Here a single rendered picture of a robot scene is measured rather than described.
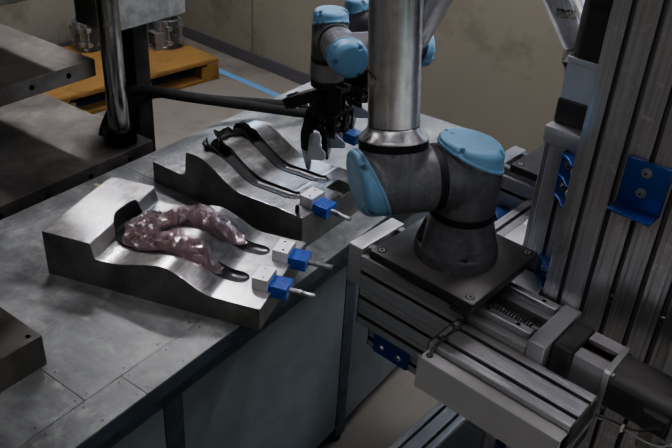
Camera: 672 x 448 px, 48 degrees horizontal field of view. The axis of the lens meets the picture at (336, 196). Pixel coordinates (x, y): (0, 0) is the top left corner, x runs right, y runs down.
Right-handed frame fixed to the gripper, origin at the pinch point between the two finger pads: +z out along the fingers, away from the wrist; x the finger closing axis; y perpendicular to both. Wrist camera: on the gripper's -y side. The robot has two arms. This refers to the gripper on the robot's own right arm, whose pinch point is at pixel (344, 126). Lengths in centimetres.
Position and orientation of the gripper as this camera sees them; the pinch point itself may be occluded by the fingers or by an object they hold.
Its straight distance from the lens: 203.9
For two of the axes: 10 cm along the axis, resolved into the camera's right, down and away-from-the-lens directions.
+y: 8.1, 3.3, -4.9
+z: -0.5, 8.6, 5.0
